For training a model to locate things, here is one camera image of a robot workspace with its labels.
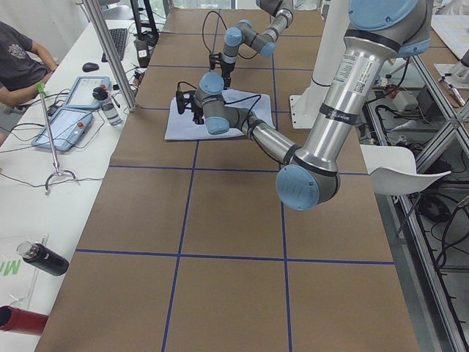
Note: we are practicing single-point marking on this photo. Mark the metal stand green tip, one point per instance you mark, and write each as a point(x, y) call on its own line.
point(58, 171)

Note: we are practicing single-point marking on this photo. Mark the seated person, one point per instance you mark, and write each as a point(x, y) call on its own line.
point(24, 63)

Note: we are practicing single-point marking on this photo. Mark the black thermos bottle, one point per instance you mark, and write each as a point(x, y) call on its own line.
point(42, 258)

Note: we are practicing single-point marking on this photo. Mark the teach pendant tablet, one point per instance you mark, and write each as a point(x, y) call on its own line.
point(80, 95)
point(68, 126)

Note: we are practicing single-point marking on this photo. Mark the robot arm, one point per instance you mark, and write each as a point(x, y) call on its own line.
point(263, 43)
point(377, 31)

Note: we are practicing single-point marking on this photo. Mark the aluminium frame post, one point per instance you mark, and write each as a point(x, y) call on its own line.
point(94, 12)

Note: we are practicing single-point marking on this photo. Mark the black keyboard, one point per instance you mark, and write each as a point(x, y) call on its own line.
point(120, 39)

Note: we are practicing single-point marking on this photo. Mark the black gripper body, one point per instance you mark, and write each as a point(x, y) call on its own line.
point(198, 114)
point(227, 71)

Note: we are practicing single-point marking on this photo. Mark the light blue striped shirt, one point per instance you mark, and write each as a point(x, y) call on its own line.
point(182, 127)

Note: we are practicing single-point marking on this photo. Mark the red bottle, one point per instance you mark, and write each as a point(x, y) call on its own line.
point(22, 321)

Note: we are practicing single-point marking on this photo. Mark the black computer mouse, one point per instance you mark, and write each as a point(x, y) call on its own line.
point(90, 67)

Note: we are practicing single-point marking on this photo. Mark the white plastic chair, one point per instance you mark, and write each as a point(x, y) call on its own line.
point(393, 170)

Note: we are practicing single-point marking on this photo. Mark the lower teach pendant tablet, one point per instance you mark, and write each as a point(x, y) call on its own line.
point(68, 126)

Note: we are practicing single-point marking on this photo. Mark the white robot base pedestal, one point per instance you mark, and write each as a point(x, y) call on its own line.
point(304, 108)

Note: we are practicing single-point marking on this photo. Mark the upper teach pendant tablet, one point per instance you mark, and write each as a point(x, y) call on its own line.
point(80, 95)

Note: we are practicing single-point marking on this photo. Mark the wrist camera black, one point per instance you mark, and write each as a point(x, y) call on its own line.
point(215, 60)
point(185, 100)

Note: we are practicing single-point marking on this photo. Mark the clear water bottle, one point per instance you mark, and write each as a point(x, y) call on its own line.
point(101, 95)

